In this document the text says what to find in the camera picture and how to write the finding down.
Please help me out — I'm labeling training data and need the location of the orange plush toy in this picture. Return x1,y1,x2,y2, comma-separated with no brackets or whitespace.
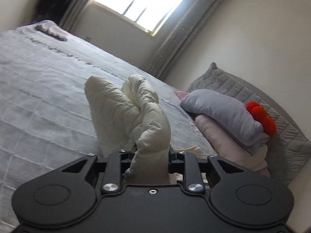
245,101,278,136

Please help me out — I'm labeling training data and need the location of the small pink cushion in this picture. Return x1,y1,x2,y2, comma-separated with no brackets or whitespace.
173,90,190,100

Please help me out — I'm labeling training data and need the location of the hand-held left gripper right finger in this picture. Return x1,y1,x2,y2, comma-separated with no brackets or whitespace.
168,151,244,193

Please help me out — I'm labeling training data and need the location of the purple frilled cloth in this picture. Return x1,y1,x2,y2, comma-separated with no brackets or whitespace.
35,23,68,42

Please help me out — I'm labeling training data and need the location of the window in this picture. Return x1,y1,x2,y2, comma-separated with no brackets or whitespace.
92,0,190,37

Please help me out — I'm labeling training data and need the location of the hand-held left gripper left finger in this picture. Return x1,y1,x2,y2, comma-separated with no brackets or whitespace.
59,147,138,193

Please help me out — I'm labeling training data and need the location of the cream quilted blanket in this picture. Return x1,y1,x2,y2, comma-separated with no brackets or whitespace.
84,74,207,185

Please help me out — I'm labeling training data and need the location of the grey patterned curtain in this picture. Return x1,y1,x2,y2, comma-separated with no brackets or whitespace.
59,0,105,32
142,0,222,80

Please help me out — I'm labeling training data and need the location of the grey quilted pillow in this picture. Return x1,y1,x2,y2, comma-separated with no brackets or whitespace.
188,62,311,185

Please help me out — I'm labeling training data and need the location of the grey padded headboard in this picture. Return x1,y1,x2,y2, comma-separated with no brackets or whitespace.
225,75,311,151

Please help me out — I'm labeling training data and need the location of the pink pillow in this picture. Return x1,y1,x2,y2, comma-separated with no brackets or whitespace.
194,115,271,176

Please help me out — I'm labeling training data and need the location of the grey checked bed cover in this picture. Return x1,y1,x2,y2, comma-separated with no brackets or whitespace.
0,20,217,227

